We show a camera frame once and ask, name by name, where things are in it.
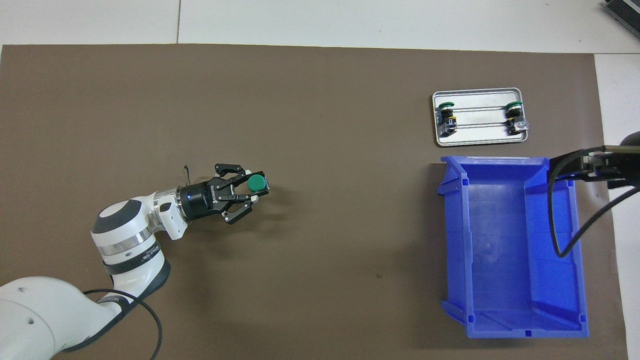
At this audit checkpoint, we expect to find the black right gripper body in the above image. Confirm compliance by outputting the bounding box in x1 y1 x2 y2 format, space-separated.
582 151 640 188

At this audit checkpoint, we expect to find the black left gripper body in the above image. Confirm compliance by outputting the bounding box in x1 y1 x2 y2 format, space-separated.
179 178 224 222

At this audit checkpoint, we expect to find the green push button switch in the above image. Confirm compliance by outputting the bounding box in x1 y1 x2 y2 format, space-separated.
505 100 530 136
437 101 460 137
247 172 271 196

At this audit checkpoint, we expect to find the grey metal tray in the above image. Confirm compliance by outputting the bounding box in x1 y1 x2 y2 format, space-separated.
432 88 530 148

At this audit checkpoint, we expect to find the blue plastic storage bin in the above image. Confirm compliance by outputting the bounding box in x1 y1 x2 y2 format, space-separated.
436 155 590 340

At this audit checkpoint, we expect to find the brown table mat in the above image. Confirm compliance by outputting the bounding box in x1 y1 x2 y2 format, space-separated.
0 44 628 360

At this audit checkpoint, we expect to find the grey ribbed device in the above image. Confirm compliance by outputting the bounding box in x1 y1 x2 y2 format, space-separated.
602 0 640 38

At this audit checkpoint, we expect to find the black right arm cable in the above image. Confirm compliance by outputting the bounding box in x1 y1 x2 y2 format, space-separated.
547 146 640 259

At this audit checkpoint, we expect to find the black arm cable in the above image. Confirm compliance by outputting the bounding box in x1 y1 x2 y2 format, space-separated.
82 165 191 360
547 146 640 259

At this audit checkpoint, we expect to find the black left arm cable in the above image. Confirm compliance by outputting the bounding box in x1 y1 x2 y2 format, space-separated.
82 165 191 360

